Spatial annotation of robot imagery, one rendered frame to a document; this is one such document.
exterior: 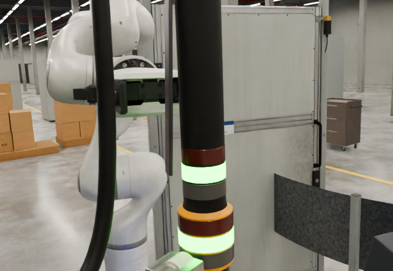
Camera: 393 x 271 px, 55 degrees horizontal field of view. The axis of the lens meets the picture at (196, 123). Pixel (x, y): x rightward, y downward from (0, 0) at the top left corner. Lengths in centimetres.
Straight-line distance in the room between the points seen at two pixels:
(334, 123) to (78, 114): 524
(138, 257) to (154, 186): 20
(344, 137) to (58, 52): 674
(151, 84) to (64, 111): 804
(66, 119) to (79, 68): 791
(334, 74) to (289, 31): 845
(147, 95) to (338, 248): 200
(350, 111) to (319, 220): 496
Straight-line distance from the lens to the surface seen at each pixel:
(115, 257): 106
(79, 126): 861
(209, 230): 28
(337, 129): 721
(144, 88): 42
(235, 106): 229
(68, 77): 57
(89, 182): 97
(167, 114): 27
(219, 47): 27
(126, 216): 102
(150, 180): 98
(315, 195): 230
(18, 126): 790
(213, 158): 27
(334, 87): 1091
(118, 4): 74
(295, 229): 248
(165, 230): 233
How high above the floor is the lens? 168
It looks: 9 degrees down
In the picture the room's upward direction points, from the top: 2 degrees counter-clockwise
